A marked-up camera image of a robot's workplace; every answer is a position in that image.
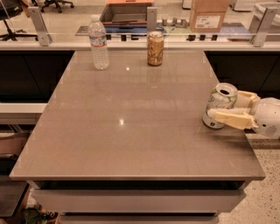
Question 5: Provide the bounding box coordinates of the brown cardboard box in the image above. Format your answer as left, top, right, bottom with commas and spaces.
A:
189, 0, 229, 32

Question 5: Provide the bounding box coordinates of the clear plastic water bottle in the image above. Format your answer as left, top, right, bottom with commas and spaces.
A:
88, 15, 109, 70

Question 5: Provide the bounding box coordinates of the white table drawer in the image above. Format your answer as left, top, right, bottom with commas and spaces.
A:
33, 190, 246, 214

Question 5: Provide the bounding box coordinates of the black office chair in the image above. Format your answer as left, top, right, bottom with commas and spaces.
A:
40, 0, 74, 13
0, 0, 37, 41

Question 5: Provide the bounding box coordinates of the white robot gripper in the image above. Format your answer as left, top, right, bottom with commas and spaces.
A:
207, 90, 280, 139

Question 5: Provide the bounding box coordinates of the orange soda can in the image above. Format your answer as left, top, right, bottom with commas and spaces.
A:
147, 31, 165, 66

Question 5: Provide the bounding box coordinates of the green white 7up can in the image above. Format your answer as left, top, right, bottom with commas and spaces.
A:
202, 82, 238, 129

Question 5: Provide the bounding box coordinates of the grey open bin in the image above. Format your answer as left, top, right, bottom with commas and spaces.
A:
100, 2, 154, 25

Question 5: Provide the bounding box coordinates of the grey metal bracket left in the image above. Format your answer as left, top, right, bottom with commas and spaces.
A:
28, 6, 52, 46

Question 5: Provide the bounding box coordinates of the grey metal bracket right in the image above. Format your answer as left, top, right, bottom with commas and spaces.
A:
249, 2, 280, 47

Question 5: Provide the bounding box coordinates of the grey metal bracket middle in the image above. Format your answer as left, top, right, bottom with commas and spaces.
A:
147, 7, 158, 32

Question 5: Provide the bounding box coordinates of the grey metal bracket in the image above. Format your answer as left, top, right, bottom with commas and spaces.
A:
28, 6, 52, 46
147, 7, 158, 32
249, 2, 280, 47

